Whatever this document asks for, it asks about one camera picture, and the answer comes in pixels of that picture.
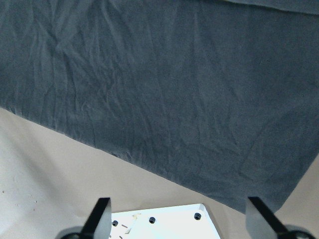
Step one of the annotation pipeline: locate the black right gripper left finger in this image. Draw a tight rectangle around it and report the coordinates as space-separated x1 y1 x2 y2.
81 198 111 239

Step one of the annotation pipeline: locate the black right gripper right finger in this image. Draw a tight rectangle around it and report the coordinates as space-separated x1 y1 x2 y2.
246 197 294 239

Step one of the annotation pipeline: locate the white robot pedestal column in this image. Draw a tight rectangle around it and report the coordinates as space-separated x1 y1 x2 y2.
109 204 221 239

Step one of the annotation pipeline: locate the black graphic t-shirt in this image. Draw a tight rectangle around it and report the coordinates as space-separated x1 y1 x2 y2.
0 0 319 212

